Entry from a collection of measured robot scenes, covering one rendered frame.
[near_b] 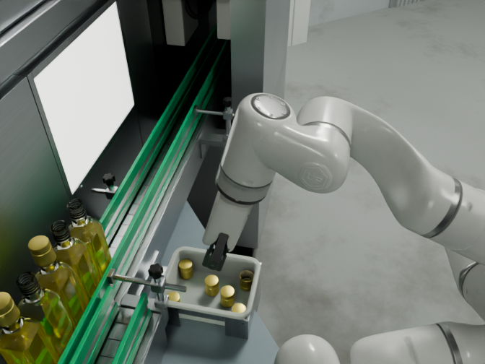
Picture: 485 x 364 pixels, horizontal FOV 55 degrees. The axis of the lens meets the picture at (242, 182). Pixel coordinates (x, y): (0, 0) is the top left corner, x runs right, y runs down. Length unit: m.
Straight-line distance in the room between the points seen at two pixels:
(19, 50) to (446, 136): 2.68
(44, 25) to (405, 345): 0.86
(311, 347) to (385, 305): 1.51
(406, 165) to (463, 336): 0.24
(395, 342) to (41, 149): 0.76
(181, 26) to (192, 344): 1.06
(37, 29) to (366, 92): 2.76
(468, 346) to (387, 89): 2.98
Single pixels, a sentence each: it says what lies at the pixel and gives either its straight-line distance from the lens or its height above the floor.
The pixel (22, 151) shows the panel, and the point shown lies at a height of 1.20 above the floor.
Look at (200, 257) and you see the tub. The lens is 1.22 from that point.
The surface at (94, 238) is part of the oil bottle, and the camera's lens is 0.97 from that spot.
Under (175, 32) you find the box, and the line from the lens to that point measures 1.74.
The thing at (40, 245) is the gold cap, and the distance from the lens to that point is 0.86.
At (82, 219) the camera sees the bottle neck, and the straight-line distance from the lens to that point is 0.95.
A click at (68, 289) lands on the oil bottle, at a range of 0.94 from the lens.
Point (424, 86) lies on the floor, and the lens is 3.71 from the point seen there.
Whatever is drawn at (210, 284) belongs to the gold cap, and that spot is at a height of 0.81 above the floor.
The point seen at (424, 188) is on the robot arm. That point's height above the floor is 1.38.
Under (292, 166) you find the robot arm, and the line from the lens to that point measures 0.55.
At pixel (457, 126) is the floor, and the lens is 3.35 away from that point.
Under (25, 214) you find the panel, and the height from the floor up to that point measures 1.09.
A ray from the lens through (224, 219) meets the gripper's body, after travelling 0.64.
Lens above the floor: 1.77
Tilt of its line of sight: 42 degrees down
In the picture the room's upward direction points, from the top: straight up
